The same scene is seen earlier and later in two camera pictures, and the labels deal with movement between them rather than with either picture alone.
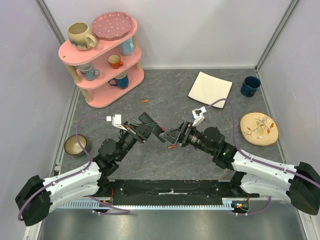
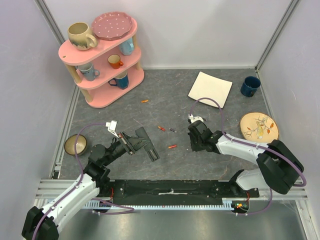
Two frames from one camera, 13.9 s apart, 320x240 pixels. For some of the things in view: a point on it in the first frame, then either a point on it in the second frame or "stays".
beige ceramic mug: (80, 35) stays
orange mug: (114, 61) stays
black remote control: (147, 127) to (140, 132)
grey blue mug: (88, 71) stays
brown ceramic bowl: (72, 146) stays
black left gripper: (140, 131) to (139, 143)
